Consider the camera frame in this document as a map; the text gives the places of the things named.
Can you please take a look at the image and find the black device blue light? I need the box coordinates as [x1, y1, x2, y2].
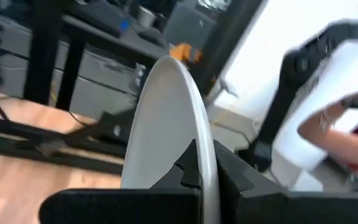
[70, 0, 136, 37]

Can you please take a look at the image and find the metal cup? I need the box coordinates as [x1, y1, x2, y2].
[136, 5, 158, 29]

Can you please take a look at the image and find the dark grey desk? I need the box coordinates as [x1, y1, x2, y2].
[0, 0, 170, 110]

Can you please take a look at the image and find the black upright post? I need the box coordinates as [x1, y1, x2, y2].
[194, 0, 262, 97]

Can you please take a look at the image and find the person's forearm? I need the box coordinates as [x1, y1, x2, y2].
[296, 102, 358, 170]

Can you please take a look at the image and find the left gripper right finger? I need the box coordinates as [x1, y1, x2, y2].
[213, 139, 358, 224]

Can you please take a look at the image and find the grey computer case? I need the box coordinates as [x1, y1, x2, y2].
[162, 1, 219, 52]

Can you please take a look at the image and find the orange blurred object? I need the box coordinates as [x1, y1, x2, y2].
[168, 42, 203, 65]

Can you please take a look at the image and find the grey filing cabinet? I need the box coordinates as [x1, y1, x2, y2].
[0, 11, 139, 121]

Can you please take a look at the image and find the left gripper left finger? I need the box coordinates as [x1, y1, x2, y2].
[39, 139, 203, 224]

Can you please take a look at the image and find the grey plate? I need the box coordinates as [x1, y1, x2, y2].
[120, 55, 222, 224]

